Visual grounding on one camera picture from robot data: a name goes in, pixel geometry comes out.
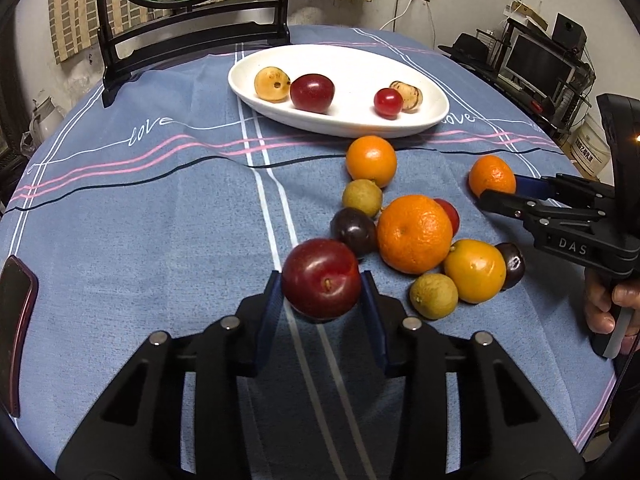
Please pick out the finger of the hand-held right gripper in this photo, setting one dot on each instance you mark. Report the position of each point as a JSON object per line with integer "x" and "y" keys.
{"x": 500, "y": 201}
{"x": 532, "y": 185}

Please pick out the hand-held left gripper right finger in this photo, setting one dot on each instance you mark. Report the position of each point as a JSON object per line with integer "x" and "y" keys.
{"x": 371, "y": 310}

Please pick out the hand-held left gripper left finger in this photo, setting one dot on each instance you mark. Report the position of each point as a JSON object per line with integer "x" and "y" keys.
{"x": 271, "y": 310}

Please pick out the small orange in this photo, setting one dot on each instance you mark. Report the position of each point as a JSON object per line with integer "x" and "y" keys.
{"x": 492, "y": 174}

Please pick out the large red plum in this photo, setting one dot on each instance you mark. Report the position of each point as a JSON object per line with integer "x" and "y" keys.
{"x": 321, "y": 280}

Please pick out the white oval plate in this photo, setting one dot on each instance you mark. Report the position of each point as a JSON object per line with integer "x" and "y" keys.
{"x": 345, "y": 75}

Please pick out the person's right hand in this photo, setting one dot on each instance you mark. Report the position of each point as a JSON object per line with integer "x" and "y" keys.
{"x": 600, "y": 305}

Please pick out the green-brown longan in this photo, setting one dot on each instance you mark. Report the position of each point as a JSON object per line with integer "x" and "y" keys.
{"x": 434, "y": 296}
{"x": 362, "y": 198}

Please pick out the dark purple plum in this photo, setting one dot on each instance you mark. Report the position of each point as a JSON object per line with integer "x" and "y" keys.
{"x": 514, "y": 265}
{"x": 354, "y": 231}

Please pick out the white bucket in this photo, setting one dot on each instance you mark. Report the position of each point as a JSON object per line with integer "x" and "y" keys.
{"x": 592, "y": 147}

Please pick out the yellow-orange citrus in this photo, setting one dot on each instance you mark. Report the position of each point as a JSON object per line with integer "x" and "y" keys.
{"x": 475, "y": 271}

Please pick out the large orange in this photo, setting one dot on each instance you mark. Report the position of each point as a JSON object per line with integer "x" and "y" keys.
{"x": 414, "y": 234}

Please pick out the black computer desk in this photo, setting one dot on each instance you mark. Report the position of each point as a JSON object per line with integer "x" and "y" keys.
{"x": 575, "y": 105}

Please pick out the computer monitor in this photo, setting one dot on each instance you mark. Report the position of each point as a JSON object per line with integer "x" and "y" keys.
{"x": 537, "y": 62}

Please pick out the medium orange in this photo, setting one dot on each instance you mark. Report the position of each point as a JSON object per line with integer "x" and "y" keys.
{"x": 371, "y": 161}

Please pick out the tan striped round fruit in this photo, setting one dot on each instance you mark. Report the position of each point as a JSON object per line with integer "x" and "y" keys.
{"x": 412, "y": 96}

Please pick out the blue striped tablecloth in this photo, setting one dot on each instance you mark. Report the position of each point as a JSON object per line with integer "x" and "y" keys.
{"x": 165, "y": 220}

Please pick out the black hat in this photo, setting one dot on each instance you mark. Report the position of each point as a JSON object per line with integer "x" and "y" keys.
{"x": 467, "y": 49}

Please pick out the black speaker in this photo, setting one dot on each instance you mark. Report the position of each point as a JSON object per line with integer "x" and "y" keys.
{"x": 570, "y": 30}

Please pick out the red phone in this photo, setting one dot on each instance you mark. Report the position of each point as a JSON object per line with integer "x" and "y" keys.
{"x": 17, "y": 320}

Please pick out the white kettle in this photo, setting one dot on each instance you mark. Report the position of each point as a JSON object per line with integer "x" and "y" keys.
{"x": 45, "y": 117}

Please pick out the black wooden round-frame stand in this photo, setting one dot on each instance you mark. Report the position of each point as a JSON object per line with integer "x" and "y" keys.
{"x": 200, "y": 35}

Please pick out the beige checked wall hanging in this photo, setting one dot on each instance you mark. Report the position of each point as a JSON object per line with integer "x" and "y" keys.
{"x": 75, "y": 10}

